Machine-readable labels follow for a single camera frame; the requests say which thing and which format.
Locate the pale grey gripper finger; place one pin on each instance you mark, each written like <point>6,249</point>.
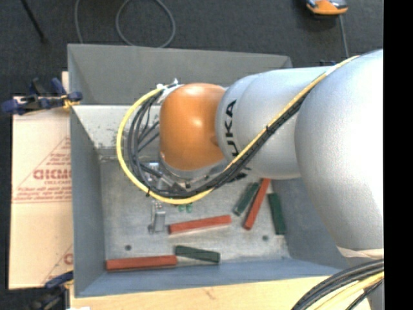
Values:
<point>151,220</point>
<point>160,221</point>

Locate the grey metal bin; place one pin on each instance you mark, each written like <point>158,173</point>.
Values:
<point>129,212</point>

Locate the red-brown flat block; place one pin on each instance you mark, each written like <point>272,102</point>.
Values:
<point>200,223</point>
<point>256,205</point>
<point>140,263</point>

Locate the dark green flat block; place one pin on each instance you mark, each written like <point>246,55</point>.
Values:
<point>197,254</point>
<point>246,199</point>
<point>277,213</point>

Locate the brown cardboard board, red print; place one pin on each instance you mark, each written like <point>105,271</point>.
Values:
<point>40,224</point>

